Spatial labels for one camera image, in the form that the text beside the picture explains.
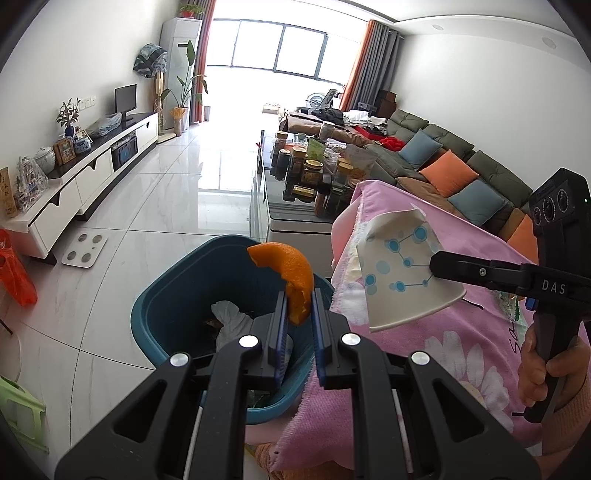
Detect grey-green sofa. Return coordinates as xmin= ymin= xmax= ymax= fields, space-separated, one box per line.
xmin=279 ymin=108 xmax=539 ymax=264

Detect orange plastic bag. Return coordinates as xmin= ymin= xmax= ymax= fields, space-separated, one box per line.
xmin=0 ymin=229 xmax=38 ymax=306

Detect orange peel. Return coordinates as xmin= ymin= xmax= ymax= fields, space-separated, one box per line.
xmin=247 ymin=242 xmax=315 ymax=326

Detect large window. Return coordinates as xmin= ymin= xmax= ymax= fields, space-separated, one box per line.
xmin=205 ymin=18 xmax=362 ymax=87

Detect teal plastic bin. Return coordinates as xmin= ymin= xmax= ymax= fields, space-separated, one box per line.
xmin=130 ymin=235 xmax=336 ymax=425

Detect small potted plant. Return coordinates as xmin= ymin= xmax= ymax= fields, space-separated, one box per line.
xmin=56 ymin=98 xmax=82 ymax=138

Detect white cloth pile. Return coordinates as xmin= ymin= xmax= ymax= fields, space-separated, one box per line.
xmin=344 ymin=110 xmax=389 ymax=131

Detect dark wooden cabinet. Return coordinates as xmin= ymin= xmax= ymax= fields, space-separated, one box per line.
xmin=375 ymin=91 xmax=398 ymax=116

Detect person's right forearm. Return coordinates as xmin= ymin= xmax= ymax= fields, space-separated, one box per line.
xmin=540 ymin=376 xmax=591 ymax=480

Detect orange and grey curtain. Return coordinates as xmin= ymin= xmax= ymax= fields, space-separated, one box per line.
xmin=339 ymin=19 xmax=402 ymax=113

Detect tall tan box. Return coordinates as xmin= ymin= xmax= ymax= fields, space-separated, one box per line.
xmin=0 ymin=167 xmax=18 ymax=219

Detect white tissue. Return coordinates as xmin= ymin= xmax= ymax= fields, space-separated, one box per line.
xmin=211 ymin=300 xmax=295 ymax=370

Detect pink floral blanket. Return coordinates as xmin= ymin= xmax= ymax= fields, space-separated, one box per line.
xmin=268 ymin=180 xmax=591 ymax=472

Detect black monitor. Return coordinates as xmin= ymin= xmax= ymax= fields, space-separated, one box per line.
xmin=115 ymin=84 xmax=138 ymax=123

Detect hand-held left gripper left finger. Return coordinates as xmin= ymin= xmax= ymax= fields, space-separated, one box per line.
xmin=55 ymin=290 xmax=290 ymax=480

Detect wooden picture frame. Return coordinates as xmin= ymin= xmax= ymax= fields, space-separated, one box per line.
xmin=53 ymin=138 xmax=76 ymax=166

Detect tall green potted plant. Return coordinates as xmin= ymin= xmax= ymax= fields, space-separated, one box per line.
xmin=161 ymin=41 xmax=208 ymax=137

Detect white tv stand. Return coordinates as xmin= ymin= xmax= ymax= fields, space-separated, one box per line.
xmin=0 ymin=112 xmax=160 ymax=267

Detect orange curtain beside air conditioner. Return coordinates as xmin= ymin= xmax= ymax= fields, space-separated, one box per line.
xmin=189 ymin=0 xmax=218 ymax=124

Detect cloth-covered standing fan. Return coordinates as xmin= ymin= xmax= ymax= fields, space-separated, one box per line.
xmin=133 ymin=43 xmax=169 ymax=144

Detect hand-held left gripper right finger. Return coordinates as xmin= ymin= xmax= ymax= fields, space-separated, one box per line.
xmin=312 ymin=288 xmax=542 ymax=480

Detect group of glass jars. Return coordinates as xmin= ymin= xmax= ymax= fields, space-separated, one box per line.
xmin=270 ymin=121 xmax=366 ymax=217

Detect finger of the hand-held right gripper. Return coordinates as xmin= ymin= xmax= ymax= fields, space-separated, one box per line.
xmin=429 ymin=251 xmax=522 ymax=294

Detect large blue cushion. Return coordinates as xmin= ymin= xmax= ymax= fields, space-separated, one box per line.
xmin=447 ymin=179 xmax=508 ymax=227

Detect glass-top coffee table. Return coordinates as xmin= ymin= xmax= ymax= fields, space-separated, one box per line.
xmin=249 ymin=130 xmax=358 ymax=238

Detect green plastic stool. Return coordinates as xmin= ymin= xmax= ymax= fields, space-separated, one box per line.
xmin=0 ymin=376 xmax=49 ymax=455

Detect white bathroom scale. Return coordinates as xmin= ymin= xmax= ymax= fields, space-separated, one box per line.
xmin=61 ymin=232 xmax=109 ymax=267

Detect clear plastic wrapper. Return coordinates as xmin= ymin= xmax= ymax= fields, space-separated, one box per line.
xmin=496 ymin=293 xmax=528 ymax=325

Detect ship model in plastic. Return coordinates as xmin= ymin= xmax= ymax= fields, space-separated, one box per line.
xmin=14 ymin=156 xmax=49 ymax=213

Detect grey plastic bag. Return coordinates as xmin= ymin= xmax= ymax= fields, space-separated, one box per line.
xmin=87 ymin=113 xmax=123 ymax=138

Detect person's right hand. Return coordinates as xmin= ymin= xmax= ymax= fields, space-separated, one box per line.
xmin=517 ymin=323 xmax=591 ymax=406

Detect exercise machine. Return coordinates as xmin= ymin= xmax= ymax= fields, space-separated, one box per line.
xmin=305 ymin=89 xmax=343 ymax=112

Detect white standing air conditioner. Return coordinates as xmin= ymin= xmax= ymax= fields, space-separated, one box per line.
xmin=159 ymin=17 xmax=202 ymax=134

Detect white paper cup blue dots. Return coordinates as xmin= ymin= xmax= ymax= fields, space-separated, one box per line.
xmin=355 ymin=206 xmax=466 ymax=332

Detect small blue cushion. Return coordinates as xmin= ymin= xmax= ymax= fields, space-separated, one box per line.
xmin=398 ymin=129 xmax=443 ymax=171

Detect large orange cushion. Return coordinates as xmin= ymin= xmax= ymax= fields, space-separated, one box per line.
xmin=419 ymin=150 xmax=479 ymax=198

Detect partly hidden orange cushion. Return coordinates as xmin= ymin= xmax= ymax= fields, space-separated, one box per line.
xmin=507 ymin=215 xmax=539 ymax=265

